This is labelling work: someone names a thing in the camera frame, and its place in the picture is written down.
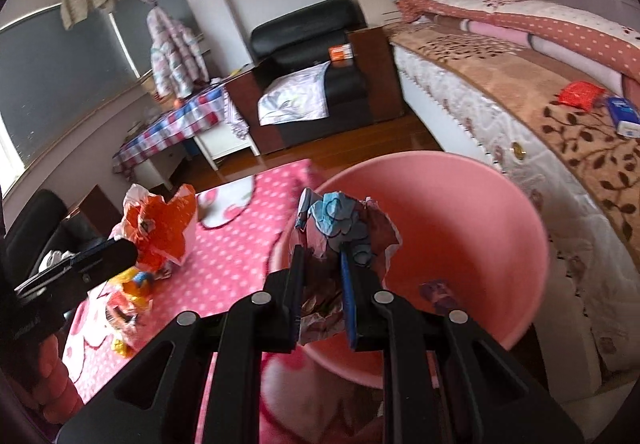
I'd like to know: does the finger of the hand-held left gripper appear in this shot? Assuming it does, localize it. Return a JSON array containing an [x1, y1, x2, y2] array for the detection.
[[15, 238, 139, 312]]

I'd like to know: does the black leather armchair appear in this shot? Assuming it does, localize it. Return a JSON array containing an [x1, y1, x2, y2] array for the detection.
[[250, 0, 371, 125], [5, 189, 113, 285]]

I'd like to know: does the brown floral bed blanket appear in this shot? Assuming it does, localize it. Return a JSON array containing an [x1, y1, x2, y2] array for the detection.
[[390, 21, 640, 255]]

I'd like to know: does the pink plastic basin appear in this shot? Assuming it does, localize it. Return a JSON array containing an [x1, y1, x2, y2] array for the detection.
[[272, 151, 551, 387]]

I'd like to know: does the brown wooden side cabinet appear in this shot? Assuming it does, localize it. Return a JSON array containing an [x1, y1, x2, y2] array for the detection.
[[222, 66, 286, 155], [65, 184, 123, 237], [347, 26, 406, 125]]

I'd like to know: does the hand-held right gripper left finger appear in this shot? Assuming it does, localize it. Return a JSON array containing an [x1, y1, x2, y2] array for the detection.
[[57, 244, 307, 444]]

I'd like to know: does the plaid tablecloth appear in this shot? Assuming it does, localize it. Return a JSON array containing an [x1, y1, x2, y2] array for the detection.
[[112, 81, 231, 179]]

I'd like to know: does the red snack packet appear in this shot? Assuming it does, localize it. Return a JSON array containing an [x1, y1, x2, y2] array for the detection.
[[556, 81, 606, 112]]

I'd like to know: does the yellow wrapper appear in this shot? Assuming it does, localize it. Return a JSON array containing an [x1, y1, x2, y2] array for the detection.
[[102, 269, 156, 359]]

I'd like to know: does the orange plastic bag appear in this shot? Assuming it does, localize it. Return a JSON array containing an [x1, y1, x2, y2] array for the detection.
[[109, 183, 198, 275]]

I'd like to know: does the pink dotted quilt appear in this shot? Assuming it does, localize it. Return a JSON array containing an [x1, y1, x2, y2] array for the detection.
[[400, 0, 640, 84]]

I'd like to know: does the white table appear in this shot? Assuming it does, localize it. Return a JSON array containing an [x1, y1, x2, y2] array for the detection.
[[135, 124, 261, 189]]

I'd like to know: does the blue patterned wrapper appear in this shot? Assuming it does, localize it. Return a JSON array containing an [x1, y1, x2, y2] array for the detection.
[[295, 189, 403, 347]]

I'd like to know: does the pink white puffer jacket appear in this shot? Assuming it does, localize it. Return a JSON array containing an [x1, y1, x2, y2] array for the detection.
[[147, 6, 211, 99]]

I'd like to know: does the crumpled white cloth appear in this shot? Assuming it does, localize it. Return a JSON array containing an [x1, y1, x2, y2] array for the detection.
[[39, 250, 76, 271]]

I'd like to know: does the white floral cloth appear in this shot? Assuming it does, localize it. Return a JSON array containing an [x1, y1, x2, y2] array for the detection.
[[257, 61, 332, 126]]

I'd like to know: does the person's left hand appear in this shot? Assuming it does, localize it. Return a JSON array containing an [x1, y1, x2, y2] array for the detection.
[[35, 334, 87, 421]]

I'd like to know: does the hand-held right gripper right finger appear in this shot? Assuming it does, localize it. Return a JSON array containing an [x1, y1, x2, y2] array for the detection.
[[339, 249, 586, 444]]

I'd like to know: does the blue box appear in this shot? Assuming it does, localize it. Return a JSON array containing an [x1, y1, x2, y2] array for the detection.
[[605, 96, 640, 139]]

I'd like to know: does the checked hanging towel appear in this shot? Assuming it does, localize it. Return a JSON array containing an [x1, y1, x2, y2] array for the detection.
[[222, 91, 249, 141]]

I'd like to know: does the pink polka dot blanket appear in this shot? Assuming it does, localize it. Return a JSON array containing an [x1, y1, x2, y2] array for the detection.
[[60, 159, 441, 444]]

